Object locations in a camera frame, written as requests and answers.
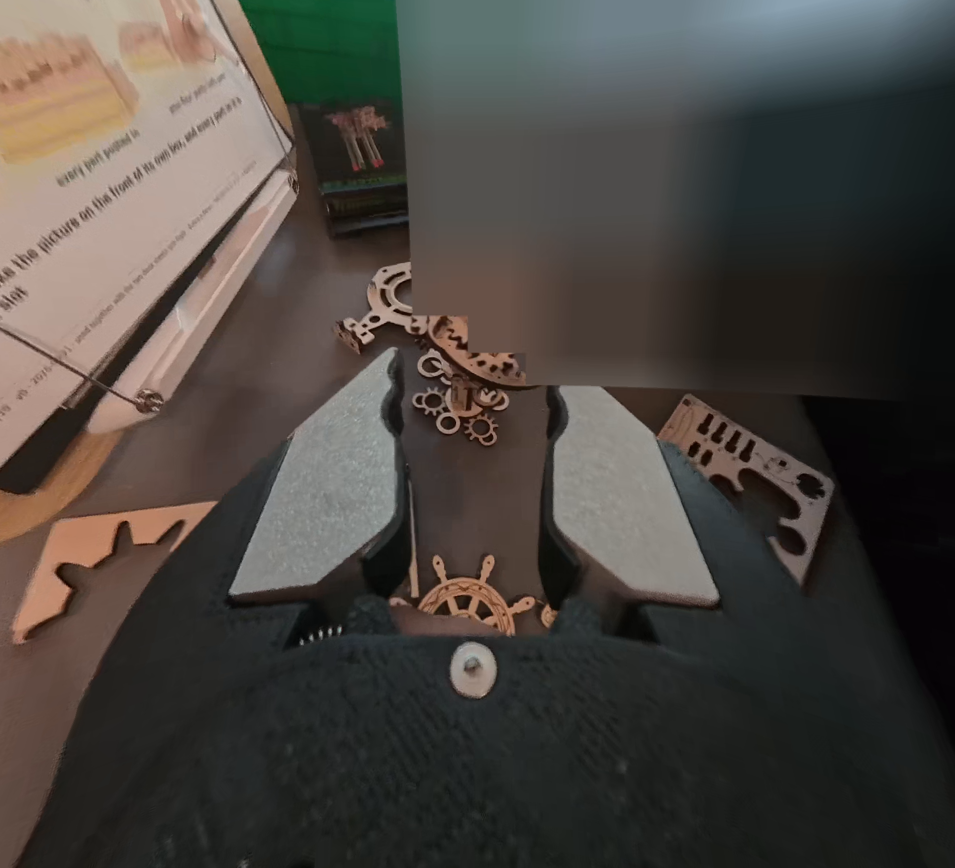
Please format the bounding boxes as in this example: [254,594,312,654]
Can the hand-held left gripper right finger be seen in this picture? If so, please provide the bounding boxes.
[537,385,722,609]

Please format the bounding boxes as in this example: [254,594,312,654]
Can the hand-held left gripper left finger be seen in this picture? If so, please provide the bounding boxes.
[227,347,411,605]

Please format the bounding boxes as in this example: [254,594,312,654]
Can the cluster of small wooden gears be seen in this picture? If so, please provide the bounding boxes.
[412,349,512,447]

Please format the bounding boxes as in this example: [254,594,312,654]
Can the black model kit box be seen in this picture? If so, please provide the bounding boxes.
[294,99,410,238]

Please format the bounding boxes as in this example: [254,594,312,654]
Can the wooden cutout sheet with slots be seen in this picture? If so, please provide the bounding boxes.
[657,394,835,585]

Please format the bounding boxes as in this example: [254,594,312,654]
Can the wooden ship wheel part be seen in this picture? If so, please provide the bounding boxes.
[388,553,540,638]

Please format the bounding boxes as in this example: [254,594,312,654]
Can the wooden gear plate part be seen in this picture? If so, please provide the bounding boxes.
[414,316,527,389]

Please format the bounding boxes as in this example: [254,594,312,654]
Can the white book stand ledge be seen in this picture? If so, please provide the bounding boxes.
[82,170,301,436]

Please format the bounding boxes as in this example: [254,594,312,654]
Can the printed instruction sheet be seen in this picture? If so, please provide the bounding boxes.
[0,0,292,466]

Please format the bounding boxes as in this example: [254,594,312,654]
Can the green plastic bin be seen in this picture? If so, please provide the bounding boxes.
[209,0,396,106]

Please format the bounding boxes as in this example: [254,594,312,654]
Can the wooden ring frame part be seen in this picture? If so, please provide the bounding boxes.
[334,262,415,356]

